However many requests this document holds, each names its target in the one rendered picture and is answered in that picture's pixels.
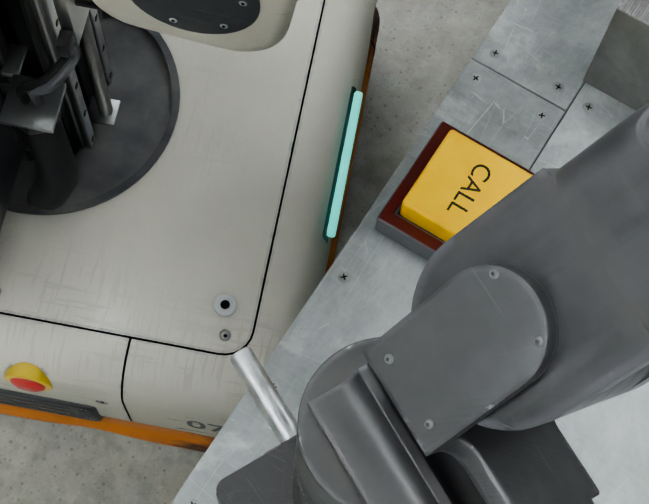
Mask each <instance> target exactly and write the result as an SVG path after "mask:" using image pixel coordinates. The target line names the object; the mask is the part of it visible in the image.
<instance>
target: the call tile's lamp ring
mask: <svg viewBox="0 0 649 504"><path fill-rule="evenodd" d="M450 130H455V131H457V132H458V133H460V134H462V135H464V136H465V137H467V138H469V139H471V140H472V141H474V142H476V143H478V144H479V145H481V146H483V147H485V148H486V149H488V150H490V151H492V152H493V153H495V154H497V155H498V156H500V157H502V158H504V159H505V160H507V161H509V162H511V163H512V164H514V165H516V166H518V167H519V168H521V169H523V170H525V171H526V172H528V173H530V174H532V175H534V173H533V172H531V171H529V170H527V169H526V168H524V167H522V166H521V165H519V164H517V163H515V162H514V161H512V160H510V159H508V158H507V157H505V156H503V155H501V154H500V153H498V152H496V151H494V150H493V149H491V148H489V147H487V146H486V145H484V144H482V143H480V142H479V141H477V140H475V139H473V138H472V137H470V136H468V135H466V134H465V133H463V132H461V131H459V130H458V129H456V128H454V127H452V126H451V125H449V124H447V123H445V122H444V121H443V122H442V123H441V124H440V126H439V127H438V129H437V130H436V132H435V133H434V135H433V136H432V138H431V139H430V141H429V142H428V144H427V145H426V147H425V148H424V150H423V151H422V153H421V154H420V156H419V157H418V159H417V160H416V162H415V163H414V165H413V166H412V168H411V169H410V171H409V172H408V174H407V175H406V177H405V178H404V180H403V181H402V183H401V184H400V186H399V187H398V189H397V190H396V192H395V193H394V195H393V196H392V198H391V199H390V201H389V202H388V203H387V205H386V206H385V208H384V209H383V211H382V212H381V214H380V215H379V218H380V219H382V220H383V221H385V222H387V223H388V224H390V225H392V226H394V227H395V228H397V229H399V230H400V231H402V232H404V233H405V234H407V235H409V236H410V237H412V238H414V239H416V240H417V241H419V242H421V243H422V244H424V245H426V246H427V247H429V248H431V249H432V250H434V251H436V250H437V249H438V248H439V247H440V246H442V245H443V244H444V243H442V242H441V241H439V240H437V239H436V238H434V237H432V236H431V235H429V234H427V233H425V232H424V231H422V230H420V229H419V228H417V227H415V226H414V225H412V224H410V223H409V222H407V221H405V220H403V219H402V218H400V217H398V216H397V215H395V214H394V213H395V211H396V210H397V208H398V207H399V205H400V204H401V202H402V201H403V199H404V198H405V196H406V195H407V193H408V192H409V190H410V189H411V187H412V186H413V184H414V183H415V181H416V180H417V178H418V177H419V175H420V174H421V172H422V171H423V169H424V168H425V166H426V165H427V163H428V162H429V160H430V159H431V157H432V156H433V154H434V153H435V151H436V150H437V148H438V147H439V145H440V144H441V142H442V141H443V139H444V138H445V136H446V135H447V134H448V132H449V131H450Z"/></svg>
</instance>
